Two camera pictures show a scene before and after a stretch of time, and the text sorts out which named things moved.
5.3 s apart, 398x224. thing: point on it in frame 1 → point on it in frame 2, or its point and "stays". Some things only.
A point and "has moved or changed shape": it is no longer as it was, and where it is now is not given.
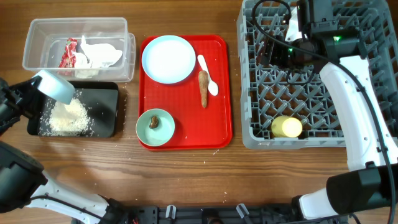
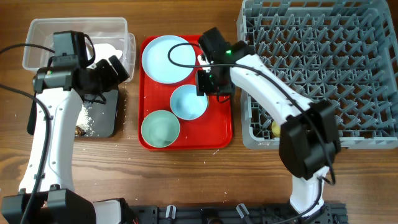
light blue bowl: x=55 y=88 has moved or changed shape
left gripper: x=26 y=93 → x=113 y=79
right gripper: x=271 y=50 → x=203 y=85
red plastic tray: x=201 y=105 stays
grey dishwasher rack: x=290 y=106 stays
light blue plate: x=168 y=59 stays
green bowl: x=159 y=135 has moved or changed shape
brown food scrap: x=154 y=122 → x=79 y=131
